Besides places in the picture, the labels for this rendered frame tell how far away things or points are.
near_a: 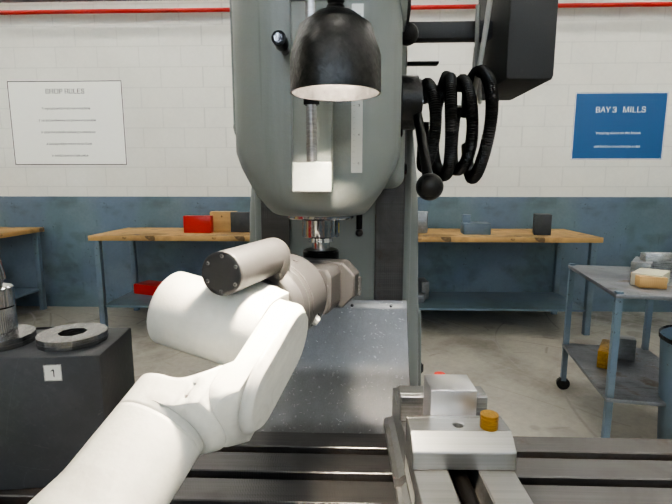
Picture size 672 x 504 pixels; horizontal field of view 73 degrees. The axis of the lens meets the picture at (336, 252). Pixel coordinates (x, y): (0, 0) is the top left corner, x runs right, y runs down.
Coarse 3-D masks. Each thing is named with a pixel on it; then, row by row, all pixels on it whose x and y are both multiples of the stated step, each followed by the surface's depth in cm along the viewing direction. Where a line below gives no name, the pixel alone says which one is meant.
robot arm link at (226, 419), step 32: (288, 320) 35; (256, 352) 32; (288, 352) 36; (160, 384) 30; (192, 384) 30; (224, 384) 30; (256, 384) 31; (192, 416) 29; (224, 416) 30; (256, 416) 32
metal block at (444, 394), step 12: (432, 384) 61; (444, 384) 61; (456, 384) 61; (468, 384) 61; (432, 396) 60; (444, 396) 60; (456, 396) 60; (468, 396) 60; (432, 408) 60; (444, 408) 60; (456, 408) 60; (468, 408) 60
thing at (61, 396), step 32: (0, 352) 61; (32, 352) 61; (64, 352) 61; (96, 352) 61; (128, 352) 70; (0, 384) 59; (32, 384) 60; (64, 384) 60; (96, 384) 60; (128, 384) 70; (0, 416) 60; (32, 416) 60; (64, 416) 61; (96, 416) 61; (0, 448) 61; (32, 448) 61; (64, 448) 61; (0, 480) 61; (32, 480) 62
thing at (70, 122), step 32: (32, 96) 471; (64, 96) 470; (96, 96) 469; (576, 96) 453; (608, 96) 452; (640, 96) 451; (32, 128) 476; (64, 128) 475; (96, 128) 474; (576, 128) 458; (608, 128) 457; (640, 128) 456; (32, 160) 481; (64, 160) 480; (96, 160) 479
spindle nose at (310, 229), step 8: (304, 224) 58; (312, 224) 57; (320, 224) 57; (328, 224) 57; (336, 224) 58; (304, 232) 58; (312, 232) 57; (320, 232) 57; (328, 232) 57; (336, 232) 58
